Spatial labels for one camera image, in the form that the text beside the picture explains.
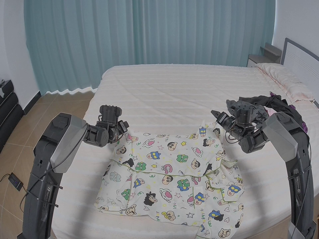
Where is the white printed pyjama top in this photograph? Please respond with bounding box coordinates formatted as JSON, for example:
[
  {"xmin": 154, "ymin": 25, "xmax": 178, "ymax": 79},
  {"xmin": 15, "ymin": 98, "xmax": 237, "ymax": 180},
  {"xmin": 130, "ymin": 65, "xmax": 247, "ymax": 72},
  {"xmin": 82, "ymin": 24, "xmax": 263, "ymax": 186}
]
[{"xmin": 94, "ymin": 120, "xmax": 246, "ymax": 239}]

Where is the bed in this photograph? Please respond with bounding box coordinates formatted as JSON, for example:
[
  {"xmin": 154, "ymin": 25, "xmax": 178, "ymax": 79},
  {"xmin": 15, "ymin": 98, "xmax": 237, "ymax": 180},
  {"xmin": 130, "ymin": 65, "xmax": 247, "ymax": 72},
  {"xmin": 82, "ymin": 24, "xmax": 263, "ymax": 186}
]
[{"xmin": 51, "ymin": 38, "xmax": 319, "ymax": 239}]

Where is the blue-green curtain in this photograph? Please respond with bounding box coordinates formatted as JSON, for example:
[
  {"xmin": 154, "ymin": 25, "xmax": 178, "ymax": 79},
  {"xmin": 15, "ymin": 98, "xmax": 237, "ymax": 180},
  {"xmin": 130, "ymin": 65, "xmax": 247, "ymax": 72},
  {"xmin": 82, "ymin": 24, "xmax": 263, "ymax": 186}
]
[{"xmin": 24, "ymin": 0, "xmax": 276, "ymax": 95}]

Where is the dark grey garment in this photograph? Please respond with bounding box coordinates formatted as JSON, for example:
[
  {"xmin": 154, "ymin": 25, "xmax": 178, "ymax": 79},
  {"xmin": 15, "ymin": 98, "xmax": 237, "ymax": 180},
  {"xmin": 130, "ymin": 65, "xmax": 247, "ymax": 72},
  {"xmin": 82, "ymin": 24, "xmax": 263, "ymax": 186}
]
[{"xmin": 225, "ymin": 96, "xmax": 265, "ymax": 124}]

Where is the grey bedside table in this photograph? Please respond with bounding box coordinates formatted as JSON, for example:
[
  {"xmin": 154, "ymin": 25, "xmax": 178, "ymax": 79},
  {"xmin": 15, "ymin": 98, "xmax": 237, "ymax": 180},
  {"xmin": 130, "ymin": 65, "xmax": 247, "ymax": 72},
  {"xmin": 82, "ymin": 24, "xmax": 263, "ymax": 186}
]
[{"xmin": 248, "ymin": 43, "xmax": 282, "ymax": 67}]

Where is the cream pillow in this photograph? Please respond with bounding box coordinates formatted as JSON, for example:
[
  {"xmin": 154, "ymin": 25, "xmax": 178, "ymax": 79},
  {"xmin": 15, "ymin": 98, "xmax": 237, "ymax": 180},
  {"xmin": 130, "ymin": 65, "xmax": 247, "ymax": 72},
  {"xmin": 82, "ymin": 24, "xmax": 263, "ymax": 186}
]
[{"xmin": 254, "ymin": 62, "xmax": 315, "ymax": 101}]

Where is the purple garment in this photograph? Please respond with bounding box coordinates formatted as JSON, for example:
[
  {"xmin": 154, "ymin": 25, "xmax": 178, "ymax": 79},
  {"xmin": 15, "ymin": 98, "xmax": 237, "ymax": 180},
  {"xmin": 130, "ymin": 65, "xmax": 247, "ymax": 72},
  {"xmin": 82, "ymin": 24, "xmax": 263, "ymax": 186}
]
[{"xmin": 269, "ymin": 91, "xmax": 309, "ymax": 134}]

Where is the black power adapter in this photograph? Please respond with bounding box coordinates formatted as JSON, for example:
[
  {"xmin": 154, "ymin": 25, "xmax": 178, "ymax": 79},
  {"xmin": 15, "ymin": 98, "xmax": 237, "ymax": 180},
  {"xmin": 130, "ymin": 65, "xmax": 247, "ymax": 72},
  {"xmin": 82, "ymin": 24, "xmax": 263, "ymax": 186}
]
[{"xmin": 9, "ymin": 173, "xmax": 24, "ymax": 191}]

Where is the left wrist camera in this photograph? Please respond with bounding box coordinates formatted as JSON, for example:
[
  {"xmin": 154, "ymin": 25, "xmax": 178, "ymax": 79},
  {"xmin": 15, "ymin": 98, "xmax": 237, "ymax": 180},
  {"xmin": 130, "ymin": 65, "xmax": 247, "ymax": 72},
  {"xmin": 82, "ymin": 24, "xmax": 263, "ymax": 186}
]
[{"xmin": 117, "ymin": 120, "xmax": 130, "ymax": 135}]

